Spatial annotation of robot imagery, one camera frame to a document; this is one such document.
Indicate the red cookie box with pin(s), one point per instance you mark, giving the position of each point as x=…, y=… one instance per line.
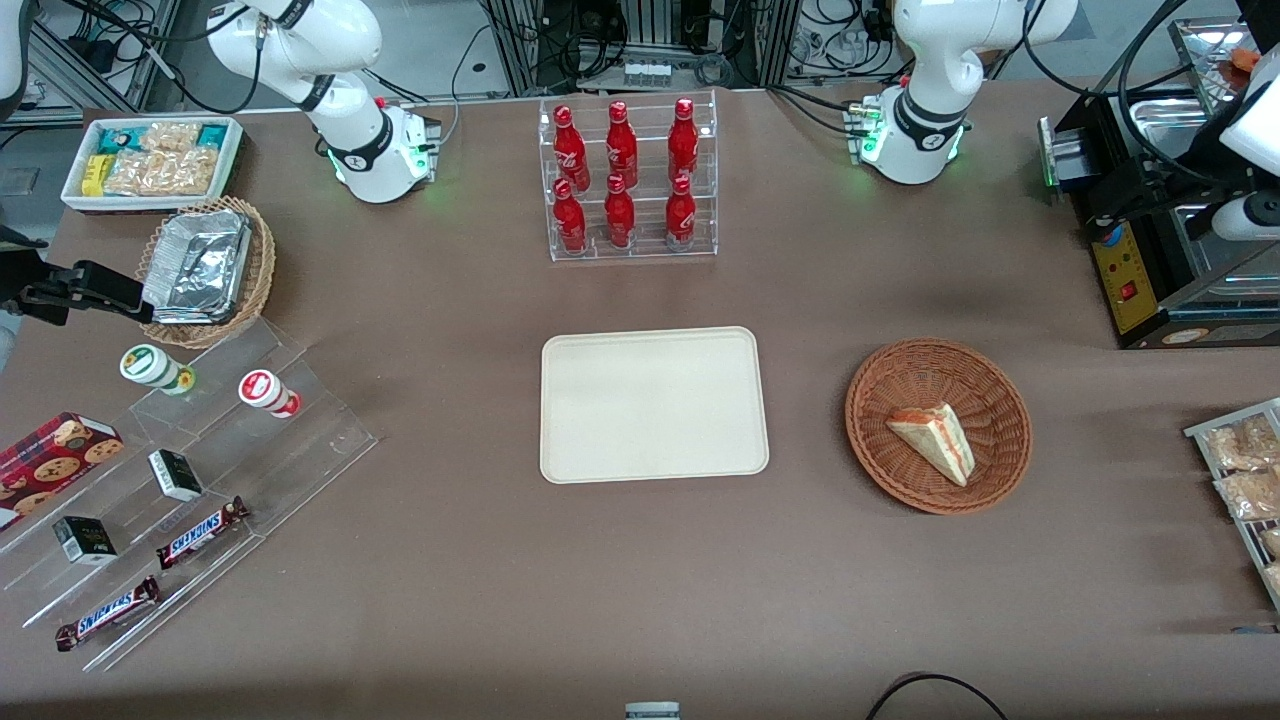
x=50, y=462

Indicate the aluminium frame rack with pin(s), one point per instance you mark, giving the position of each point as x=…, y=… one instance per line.
x=90, y=40

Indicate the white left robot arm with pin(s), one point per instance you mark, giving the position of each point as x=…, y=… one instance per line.
x=920, y=130

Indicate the grey snack tray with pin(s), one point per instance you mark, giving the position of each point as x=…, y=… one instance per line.
x=1250, y=540

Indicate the wicker basket with foil trays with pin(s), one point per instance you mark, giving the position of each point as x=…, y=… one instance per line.
x=262, y=260

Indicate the clear acrylic step shelf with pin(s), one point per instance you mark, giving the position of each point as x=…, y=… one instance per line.
x=300, y=440

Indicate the yellow snack packet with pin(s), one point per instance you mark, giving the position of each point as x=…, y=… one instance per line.
x=95, y=175

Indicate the light grey left wrist camera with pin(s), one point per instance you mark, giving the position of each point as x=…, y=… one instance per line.
x=1250, y=217

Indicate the red sausage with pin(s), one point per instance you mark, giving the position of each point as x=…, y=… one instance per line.
x=1245, y=60

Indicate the Snickers bar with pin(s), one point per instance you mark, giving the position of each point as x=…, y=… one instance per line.
x=200, y=533
x=108, y=613

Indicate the white snack bin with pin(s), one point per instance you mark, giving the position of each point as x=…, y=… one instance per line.
x=72, y=185

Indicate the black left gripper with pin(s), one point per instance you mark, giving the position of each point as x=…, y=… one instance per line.
x=1172, y=178

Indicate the black food warmer appliance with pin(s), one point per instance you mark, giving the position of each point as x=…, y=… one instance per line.
x=1135, y=290

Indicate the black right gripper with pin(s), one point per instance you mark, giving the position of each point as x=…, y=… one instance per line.
x=22, y=270

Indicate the large clear cookie bag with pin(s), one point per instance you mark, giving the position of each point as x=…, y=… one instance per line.
x=160, y=172

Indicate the stack of foil trays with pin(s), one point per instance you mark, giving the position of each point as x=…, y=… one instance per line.
x=198, y=265

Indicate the small clear cookie bag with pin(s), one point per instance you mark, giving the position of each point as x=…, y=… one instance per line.
x=170, y=136

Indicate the clear acrylic bottle rack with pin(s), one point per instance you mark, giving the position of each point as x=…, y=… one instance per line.
x=650, y=170

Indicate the green lid cup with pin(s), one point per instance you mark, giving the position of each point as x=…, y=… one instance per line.
x=148, y=365

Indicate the teal snack packet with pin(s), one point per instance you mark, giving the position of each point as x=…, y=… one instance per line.
x=212, y=136
x=120, y=138

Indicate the light grey wrist camera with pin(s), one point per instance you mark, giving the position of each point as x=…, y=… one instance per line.
x=1250, y=217
x=5, y=340

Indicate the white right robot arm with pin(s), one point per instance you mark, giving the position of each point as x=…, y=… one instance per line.
x=350, y=150

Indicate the small grey box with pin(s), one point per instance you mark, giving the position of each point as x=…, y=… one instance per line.
x=652, y=711

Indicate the small black box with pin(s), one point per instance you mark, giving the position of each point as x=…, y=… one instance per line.
x=85, y=540
x=176, y=475

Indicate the triangular sandwich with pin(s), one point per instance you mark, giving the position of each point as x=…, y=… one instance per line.
x=935, y=435

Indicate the white power strip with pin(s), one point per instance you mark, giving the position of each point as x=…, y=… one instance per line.
x=646, y=72

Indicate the cream plastic tray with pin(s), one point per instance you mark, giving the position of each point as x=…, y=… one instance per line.
x=650, y=405

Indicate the red cola bottle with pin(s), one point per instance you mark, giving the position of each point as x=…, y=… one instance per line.
x=680, y=212
x=569, y=220
x=683, y=142
x=570, y=150
x=621, y=148
x=619, y=215

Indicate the red lid cup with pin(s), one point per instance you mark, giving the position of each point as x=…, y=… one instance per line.
x=262, y=388

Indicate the light grey right wrist camera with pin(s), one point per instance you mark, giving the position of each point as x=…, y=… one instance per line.
x=5, y=340

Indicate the brown round wicker basket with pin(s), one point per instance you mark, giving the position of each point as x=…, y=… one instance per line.
x=900, y=375

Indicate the clear snack bag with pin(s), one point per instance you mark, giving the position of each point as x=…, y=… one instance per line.
x=1240, y=445
x=1272, y=542
x=1250, y=495
x=1274, y=578

